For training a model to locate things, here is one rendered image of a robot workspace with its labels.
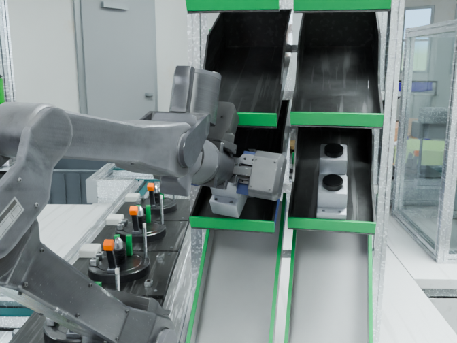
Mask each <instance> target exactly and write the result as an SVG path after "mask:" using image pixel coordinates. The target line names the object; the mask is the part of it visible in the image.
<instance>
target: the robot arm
mask: <svg viewBox="0 0 457 343"><path fill-rule="evenodd" d="M221 77H222V76H221V75H220V74H219V73H218V72H214V71H213V72H211V71H207V70H204V69H195V68H194V67H193V66H185V65H177V66H176V68H175V71H174V75H173V84H172V90H171V100H170V105H169V111H168V112H158V111H149V112H148V113H147V114H145V115H144V116H143V117H142V118H140V119H139V120H126V121H117V120H111V119H107V118H101V117H97V116H91V115H87V114H81V113H77V112H71V111H67V110H64V109H60V108H58V107H56V106H55V105H53V104H51V103H23V102H4V103H2V104H0V167H1V166H2V165H4V164H5V163H6V162H7V161H8V160H9V159H10V158H16V161H15V163H14V164H13V165H12V166H11V167H10V169H9V170H8V171H7V172H6V173H5V174H4V176H3V177H2V178H1V179H0V293H2V294H4V295H6V296H8V297H9V298H11V299H13V300H15V301H17V302H18V303H20V304H22V305H24V306H26V307H28V308H30V309H32V310H34V311H36V312H37V313H39V315H40V316H45V317H46V318H48V319H50V320H52V321H54V322H56V323H58V324H59V325H62V326H63V327H65V328H67V329H69V330H71V331H73V332H75V333H76V334H78V335H79V336H80V337H82V343H177V334H176V332H175V331H174V329H175V327H174V324H173V321H172V320H171V319H170V318H169V317H168V316H169V315H170V313H171V311H170V310H166V309H163V308H162V307H161V305H160V304H159V303H158V302H157V301H156V300H155V299H154V298H151V297H145V296H142V295H136V294H132V293H125V292H122V291H116V290H112V289H106V288H104V289H103V288H102V287H100V286H99V285H98V284H97V283H95V282H94V281H92V280H91V279H90V278H89V277H88V276H86V275H84V274H83V273H82V272H80V271H79V270H78V269H76V268H75V267H74V266H72V265H71V264H69V263H68V262H66V260H64V259H63V258H61V257H60V256H58V255H57V254H56V253H55V252H53V251H52V250H50V249H49V248H48V247H47V246H46V245H45V244H43V243H42V242H41V241H40V236H39V223H38V220H37V217H38V216H39V214H40V213H41V211H42V210H43V209H44V208H45V207H46V205H47V203H48V201H49V198H50V188H51V182H52V172H53V168H54V166H55V165H56V164H57V163H58V162H59V161H60V159H80V160H90V161H106V163H109V162H112V163H114V164H115V166H116V167H119V168H121V169H124V170H127V171H129V172H133V173H140V174H152V175H153V177H154V179H157V180H160V192H161V193H162V194H167V195H179V196H185V197H188V196H189V195H190V188H191V185H193V186H200V185H201V186H208V187H212V188H216V189H223V190H226V189H227V185H228V182H230V183H236V182H237V179H239V180H238V184H237V191H236V193H238V194H242V195H248V196H250V197H257V198H261V199H268V200H272V201H277V200H278V199H279V198H281V195H282V187H283V183H284V176H285V172H286V165H287V159H286V158H285V156H284V155H282V154H279V153H274V152H265V151H260V150H257V151H256V152H248V151H244V152H243V154H242V155H241V156H240V157H239V158H237V157H233V155H234V154H236V150H237V145H236V144H234V138H235V133H236V130H237V125H238V124H239V116H238V114H237V111H236V109H235V106H234V104H233V103H231V102H224V101H218V100H219V94H220V83H221ZM235 164H236V165H237V164H238V166H239V167H237V166H235ZM240 164H241V165H240ZM233 174H237V176H233Z"/></svg>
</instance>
